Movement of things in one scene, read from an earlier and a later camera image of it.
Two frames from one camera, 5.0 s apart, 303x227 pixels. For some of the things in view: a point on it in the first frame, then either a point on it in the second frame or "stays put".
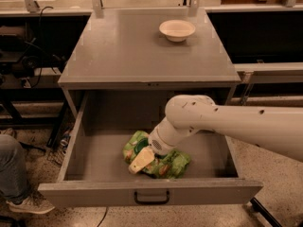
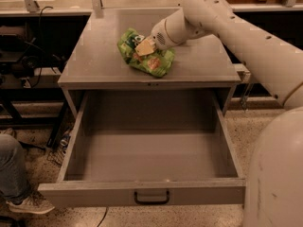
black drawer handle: x=151 y=202 stays put
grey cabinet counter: x=123 y=48 stays put
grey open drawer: x=96 y=172 stays put
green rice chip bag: x=169 y=166 → x=157 y=62
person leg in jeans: x=13 y=169 stays put
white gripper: x=159 y=145 → x=159 y=35
